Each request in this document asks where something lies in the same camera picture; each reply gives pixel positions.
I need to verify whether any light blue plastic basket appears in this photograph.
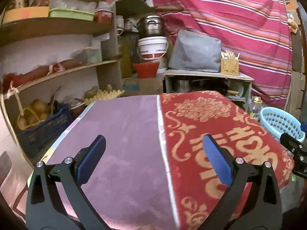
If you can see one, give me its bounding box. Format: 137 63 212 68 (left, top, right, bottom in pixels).
259 107 305 142

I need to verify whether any clear yellow label bottle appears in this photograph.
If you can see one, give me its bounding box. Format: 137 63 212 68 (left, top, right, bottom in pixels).
249 96 263 121

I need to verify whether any dark blue plastic crate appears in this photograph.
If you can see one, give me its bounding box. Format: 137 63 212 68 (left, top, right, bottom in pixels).
17 101 72 158

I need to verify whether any grey low shelf unit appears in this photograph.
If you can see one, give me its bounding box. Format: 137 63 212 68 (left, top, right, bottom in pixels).
163 69 254 111

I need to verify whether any purple table mat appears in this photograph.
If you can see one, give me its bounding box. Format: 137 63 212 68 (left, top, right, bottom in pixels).
45 95 180 229

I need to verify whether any yellow chopstick holder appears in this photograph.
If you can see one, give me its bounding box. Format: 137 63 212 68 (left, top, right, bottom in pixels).
221 50 240 76

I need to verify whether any yellow net potato bag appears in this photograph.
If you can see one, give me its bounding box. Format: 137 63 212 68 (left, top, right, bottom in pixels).
17 99 51 131

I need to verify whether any red gold patterned towel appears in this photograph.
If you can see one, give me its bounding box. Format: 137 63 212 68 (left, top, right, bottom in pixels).
160 91 294 229

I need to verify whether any striped pink red curtain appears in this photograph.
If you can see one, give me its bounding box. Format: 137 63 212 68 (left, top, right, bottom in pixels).
153 0 292 108

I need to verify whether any steel pot in shelf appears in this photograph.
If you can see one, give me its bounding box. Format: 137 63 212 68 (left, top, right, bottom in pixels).
175 80 191 93

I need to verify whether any yellow egg tray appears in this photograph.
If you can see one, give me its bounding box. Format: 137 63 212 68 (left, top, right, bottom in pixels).
84 90 125 105

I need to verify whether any cardboard box blue label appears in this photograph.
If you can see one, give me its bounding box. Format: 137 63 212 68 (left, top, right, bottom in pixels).
123 78 139 91

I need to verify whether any red plastic basket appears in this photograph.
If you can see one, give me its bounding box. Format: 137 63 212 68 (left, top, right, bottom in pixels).
133 61 159 78

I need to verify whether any clear plastic storage box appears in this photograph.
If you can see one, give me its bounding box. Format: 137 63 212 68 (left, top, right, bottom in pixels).
71 47 102 65

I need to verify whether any white red plastic bucket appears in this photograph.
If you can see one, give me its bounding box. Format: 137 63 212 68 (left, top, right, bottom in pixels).
137 36 169 61

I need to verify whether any steel cooking pot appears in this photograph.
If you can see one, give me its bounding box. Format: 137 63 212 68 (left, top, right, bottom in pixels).
136 15 164 39

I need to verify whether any yellow oil jug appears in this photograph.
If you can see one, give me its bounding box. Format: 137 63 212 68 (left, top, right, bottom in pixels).
116 28 132 78

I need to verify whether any green plastic tray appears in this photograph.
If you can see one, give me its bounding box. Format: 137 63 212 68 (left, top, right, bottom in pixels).
48 8 95 21

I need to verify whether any red small basket on shelf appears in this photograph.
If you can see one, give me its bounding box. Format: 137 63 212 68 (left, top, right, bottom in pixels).
94 9 113 24

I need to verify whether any wooden handled pan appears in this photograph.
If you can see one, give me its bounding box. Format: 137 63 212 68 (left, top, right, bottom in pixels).
227 90 240 97

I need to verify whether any wooden wall shelf unit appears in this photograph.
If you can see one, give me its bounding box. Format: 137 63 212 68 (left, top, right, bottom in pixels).
1 0 123 168

